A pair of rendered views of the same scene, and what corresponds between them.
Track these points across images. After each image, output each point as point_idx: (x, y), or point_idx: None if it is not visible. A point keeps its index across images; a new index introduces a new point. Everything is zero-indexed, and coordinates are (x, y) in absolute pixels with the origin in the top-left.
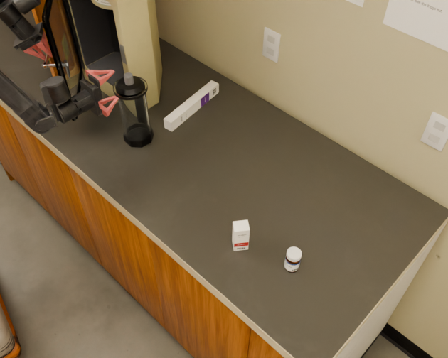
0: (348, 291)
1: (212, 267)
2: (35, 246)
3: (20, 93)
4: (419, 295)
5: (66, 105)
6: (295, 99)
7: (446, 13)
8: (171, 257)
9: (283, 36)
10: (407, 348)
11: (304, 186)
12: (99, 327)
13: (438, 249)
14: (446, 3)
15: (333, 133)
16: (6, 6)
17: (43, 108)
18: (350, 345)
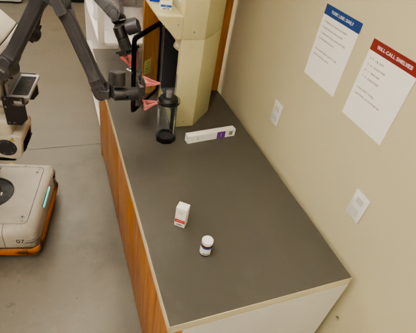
0: (232, 287)
1: (153, 226)
2: (90, 197)
3: (96, 70)
4: None
5: (119, 90)
6: (280, 157)
7: (381, 111)
8: None
9: (284, 108)
10: None
11: (250, 210)
12: (95, 264)
13: (339, 312)
14: (382, 105)
15: (295, 190)
16: (119, 26)
17: (107, 86)
18: (220, 332)
